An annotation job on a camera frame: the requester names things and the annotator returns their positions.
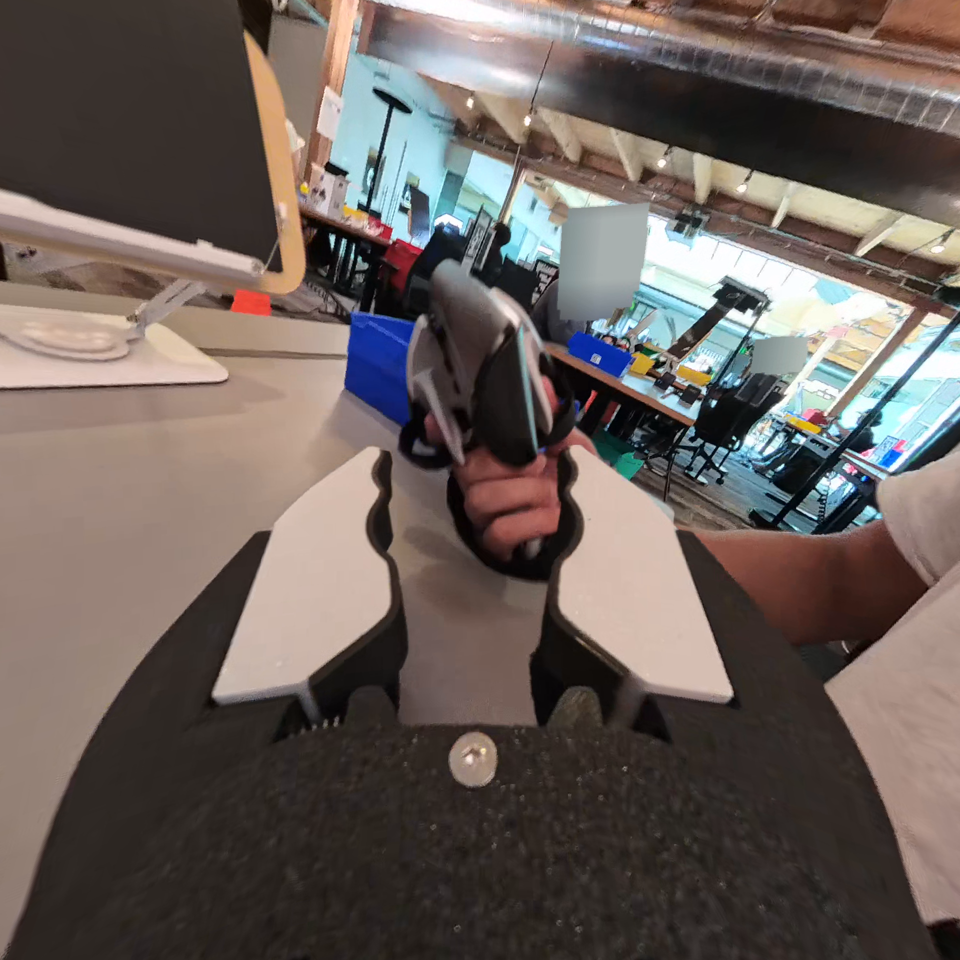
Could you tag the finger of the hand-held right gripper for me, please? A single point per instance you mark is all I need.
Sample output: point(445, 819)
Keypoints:
point(472, 315)

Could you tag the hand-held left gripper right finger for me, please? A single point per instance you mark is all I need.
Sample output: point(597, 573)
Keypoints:
point(637, 592)

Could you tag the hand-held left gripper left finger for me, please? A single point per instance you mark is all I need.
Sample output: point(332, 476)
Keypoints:
point(315, 592)

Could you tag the blue storage bin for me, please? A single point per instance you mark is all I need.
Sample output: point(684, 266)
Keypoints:
point(375, 367)

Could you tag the person's right forearm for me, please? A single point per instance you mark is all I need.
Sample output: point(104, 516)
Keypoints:
point(810, 585)

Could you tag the person's right hand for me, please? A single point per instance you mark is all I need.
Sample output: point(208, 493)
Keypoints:
point(502, 502)

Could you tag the red storage bin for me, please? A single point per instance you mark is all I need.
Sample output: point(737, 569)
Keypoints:
point(401, 262)

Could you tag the small blue bin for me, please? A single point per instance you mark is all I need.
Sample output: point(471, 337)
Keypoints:
point(600, 352)

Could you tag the wooden background table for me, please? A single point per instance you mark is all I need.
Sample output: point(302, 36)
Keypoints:
point(645, 394)

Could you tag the yellow bin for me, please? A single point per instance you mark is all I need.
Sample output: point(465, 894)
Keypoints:
point(642, 364)

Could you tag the black office chair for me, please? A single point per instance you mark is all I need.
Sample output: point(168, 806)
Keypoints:
point(724, 420)

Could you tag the black floor lamp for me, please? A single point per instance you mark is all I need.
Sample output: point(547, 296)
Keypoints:
point(392, 100)

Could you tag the person in white shirt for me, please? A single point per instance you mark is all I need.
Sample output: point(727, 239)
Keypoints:
point(915, 750)

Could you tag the white mounting bar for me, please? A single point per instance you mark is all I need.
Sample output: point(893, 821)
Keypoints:
point(112, 240)

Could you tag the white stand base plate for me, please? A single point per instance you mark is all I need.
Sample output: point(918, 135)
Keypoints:
point(150, 360)

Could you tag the silver ventilation duct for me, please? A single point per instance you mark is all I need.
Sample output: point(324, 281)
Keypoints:
point(675, 82)

